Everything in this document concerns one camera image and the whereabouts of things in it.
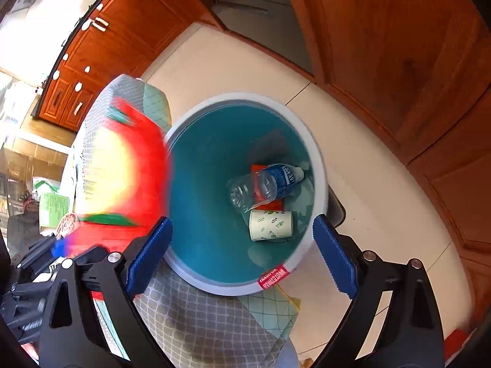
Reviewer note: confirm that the patchwork patterned tablecloth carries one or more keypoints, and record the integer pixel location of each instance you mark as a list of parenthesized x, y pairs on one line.
[(199, 322)]

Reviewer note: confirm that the clear plastic water bottle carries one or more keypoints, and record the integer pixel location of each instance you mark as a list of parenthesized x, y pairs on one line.
[(268, 184)]

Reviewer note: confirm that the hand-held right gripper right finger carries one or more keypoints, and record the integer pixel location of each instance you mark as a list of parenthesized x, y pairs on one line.
[(334, 260)]

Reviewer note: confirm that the wooden drawer cabinet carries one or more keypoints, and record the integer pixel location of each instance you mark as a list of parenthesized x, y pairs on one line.
[(63, 103)]

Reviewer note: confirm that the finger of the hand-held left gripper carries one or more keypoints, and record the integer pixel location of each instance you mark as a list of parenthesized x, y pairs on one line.
[(32, 260)]

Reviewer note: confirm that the built-in black oven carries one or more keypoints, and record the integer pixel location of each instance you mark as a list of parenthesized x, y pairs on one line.
[(261, 27)]

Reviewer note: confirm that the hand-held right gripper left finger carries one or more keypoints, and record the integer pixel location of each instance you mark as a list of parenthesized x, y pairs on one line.
[(149, 257)]

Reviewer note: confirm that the red snack bag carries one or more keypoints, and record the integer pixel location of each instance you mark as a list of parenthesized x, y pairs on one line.
[(145, 184)]

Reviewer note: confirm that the wooden double door cabinet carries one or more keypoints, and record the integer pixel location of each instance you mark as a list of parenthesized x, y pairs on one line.
[(138, 34)]

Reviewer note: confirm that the green cardboard box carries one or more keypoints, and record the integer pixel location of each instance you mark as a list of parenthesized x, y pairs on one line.
[(53, 209)]

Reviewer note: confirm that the white green bag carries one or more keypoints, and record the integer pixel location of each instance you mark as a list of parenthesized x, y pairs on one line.
[(43, 184)]

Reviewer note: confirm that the large wooden cabinet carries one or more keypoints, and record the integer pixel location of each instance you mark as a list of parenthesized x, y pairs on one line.
[(383, 65)]

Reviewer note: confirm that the teal round trash bin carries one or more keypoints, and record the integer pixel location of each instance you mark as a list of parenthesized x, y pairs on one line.
[(207, 207)]

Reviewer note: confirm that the flat red packet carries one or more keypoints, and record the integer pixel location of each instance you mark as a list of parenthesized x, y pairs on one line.
[(273, 203)]

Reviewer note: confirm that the leaf print paper cup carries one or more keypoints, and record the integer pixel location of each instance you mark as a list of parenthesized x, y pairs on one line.
[(270, 225)]

